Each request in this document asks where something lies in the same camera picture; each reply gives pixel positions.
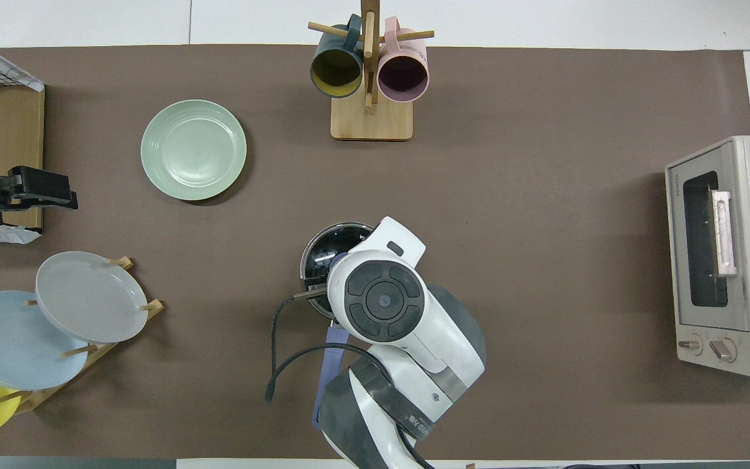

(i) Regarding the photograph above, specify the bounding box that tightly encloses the pink mug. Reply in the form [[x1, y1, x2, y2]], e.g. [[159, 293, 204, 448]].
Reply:
[[377, 17, 430, 104]]

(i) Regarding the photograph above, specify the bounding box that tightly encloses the pale green plate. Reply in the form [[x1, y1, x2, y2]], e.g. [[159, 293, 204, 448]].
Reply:
[[140, 99, 247, 201]]

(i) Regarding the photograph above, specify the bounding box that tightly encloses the black stand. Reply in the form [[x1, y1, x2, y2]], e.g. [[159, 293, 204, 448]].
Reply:
[[0, 156, 79, 226]]

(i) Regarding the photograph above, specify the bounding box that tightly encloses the grey plate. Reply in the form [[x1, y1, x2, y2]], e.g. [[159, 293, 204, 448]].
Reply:
[[35, 251, 149, 344]]

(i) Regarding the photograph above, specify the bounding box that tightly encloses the wooden mug tree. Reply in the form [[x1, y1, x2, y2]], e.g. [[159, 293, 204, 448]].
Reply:
[[307, 0, 435, 141]]

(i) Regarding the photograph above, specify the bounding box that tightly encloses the wooden shelf with wire mesh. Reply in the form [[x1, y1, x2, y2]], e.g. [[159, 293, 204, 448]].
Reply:
[[0, 31, 46, 233]]

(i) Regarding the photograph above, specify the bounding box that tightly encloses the light blue plate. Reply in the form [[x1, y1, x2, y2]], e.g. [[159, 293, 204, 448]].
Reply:
[[0, 291, 89, 391]]

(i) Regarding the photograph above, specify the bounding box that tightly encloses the black cable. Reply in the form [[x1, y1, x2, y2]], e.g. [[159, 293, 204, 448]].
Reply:
[[263, 287, 438, 469]]

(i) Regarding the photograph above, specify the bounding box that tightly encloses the wooden plate rack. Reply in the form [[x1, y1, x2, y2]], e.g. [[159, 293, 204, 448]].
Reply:
[[0, 256, 165, 416]]

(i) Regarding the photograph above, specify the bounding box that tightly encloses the black pan with blue handle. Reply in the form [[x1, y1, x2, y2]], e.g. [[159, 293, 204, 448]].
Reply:
[[299, 222, 376, 431]]

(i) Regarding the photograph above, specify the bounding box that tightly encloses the dark teal mug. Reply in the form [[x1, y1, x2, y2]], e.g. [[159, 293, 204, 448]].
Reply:
[[310, 14, 365, 99]]

